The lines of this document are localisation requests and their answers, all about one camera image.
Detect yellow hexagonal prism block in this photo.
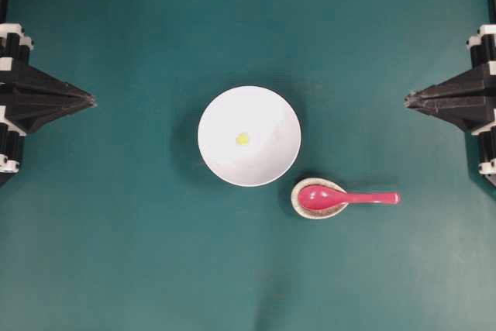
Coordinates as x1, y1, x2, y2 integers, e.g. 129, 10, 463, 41
236, 133, 250, 146

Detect speckled beige spoon rest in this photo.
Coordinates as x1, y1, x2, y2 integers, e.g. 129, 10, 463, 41
291, 178, 348, 220

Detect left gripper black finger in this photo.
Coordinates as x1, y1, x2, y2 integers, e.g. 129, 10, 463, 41
1, 58, 95, 103
1, 92, 96, 132

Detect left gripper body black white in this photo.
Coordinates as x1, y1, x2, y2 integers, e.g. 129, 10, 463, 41
1, 23, 33, 173

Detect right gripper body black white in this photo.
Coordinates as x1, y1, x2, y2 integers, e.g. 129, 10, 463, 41
466, 23, 496, 175

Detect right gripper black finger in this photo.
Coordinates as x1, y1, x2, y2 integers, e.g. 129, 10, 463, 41
405, 61, 495, 103
405, 98, 495, 134

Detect white round bowl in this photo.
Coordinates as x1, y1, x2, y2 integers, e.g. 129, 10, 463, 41
197, 86, 301, 187

